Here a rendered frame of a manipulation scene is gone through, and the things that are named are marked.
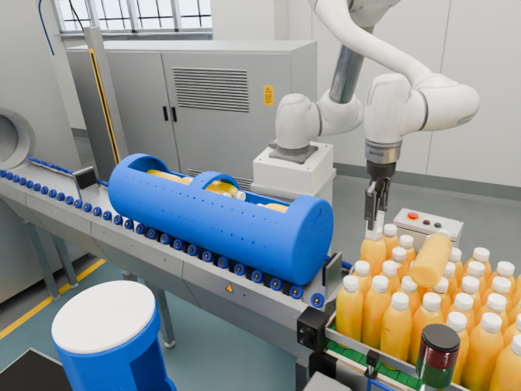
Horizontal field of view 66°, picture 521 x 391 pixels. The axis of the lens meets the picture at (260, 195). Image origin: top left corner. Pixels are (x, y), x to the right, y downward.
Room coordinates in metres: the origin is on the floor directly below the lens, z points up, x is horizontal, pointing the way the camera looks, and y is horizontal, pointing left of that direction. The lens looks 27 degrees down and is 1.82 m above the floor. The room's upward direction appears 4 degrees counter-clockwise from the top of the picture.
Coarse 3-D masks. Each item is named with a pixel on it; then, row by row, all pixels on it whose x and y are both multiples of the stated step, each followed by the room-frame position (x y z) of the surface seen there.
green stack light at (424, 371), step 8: (416, 368) 0.51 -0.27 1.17; (424, 368) 0.49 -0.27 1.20; (432, 368) 0.48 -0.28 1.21; (424, 376) 0.49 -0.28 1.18; (432, 376) 0.48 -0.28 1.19; (440, 376) 0.48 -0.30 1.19; (448, 376) 0.48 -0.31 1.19; (432, 384) 0.48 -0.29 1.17; (440, 384) 0.48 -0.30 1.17; (448, 384) 0.48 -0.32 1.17
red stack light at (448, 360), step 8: (424, 344) 0.50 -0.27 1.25; (424, 352) 0.50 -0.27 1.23; (432, 352) 0.49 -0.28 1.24; (440, 352) 0.48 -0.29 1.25; (448, 352) 0.48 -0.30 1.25; (456, 352) 0.48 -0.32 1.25; (424, 360) 0.50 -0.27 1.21; (432, 360) 0.49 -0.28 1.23; (440, 360) 0.48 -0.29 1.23; (448, 360) 0.48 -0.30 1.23; (456, 360) 0.49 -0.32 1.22; (440, 368) 0.48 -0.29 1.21; (448, 368) 0.48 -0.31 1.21
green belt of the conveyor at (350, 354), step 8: (328, 344) 0.83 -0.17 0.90; (336, 344) 0.83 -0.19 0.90; (336, 352) 0.80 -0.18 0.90; (344, 352) 0.80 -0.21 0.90; (352, 352) 0.79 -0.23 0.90; (352, 360) 0.77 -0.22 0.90; (360, 360) 0.77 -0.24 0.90; (376, 368) 0.74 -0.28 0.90; (384, 368) 0.74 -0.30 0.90; (392, 376) 0.71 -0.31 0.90; (400, 376) 0.71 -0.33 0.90; (408, 376) 0.71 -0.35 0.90; (408, 384) 0.68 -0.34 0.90; (416, 384) 0.68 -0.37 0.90; (424, 384) 0.68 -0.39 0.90
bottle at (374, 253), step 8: (368, 240) 0.95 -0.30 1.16; (376, 240) 0.95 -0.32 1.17; (368, 248) 0.94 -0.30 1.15; (376, 248) 0.93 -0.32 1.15; (384, 248) 0.94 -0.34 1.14; (360, 256) 0.97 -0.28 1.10; (368, 256) 0.93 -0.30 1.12; (376, 256) 0.93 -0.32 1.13; (384, 256) 0.93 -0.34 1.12; (376, 264) 0.93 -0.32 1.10; (376, 272) 0.93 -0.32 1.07
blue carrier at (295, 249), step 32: (128, 160) 1.54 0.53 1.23; (160, 160) 1.64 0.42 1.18; (128, 192) 1.41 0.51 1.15; (160, 192) 1.32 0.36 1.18; (192, 192) 1.25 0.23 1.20; (160, 224) 1.30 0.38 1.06; (192, 224) 1.19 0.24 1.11; (224, 224) 1.12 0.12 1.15; (256, 224) 1.06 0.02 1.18; (288, 224) 1.01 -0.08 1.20; (320, 224) 1.09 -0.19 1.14; (224, 256) 1.17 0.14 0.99; (256, 256) 1.03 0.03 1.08; (288, 256) 0.96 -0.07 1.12; (320, 256) 1.10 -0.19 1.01
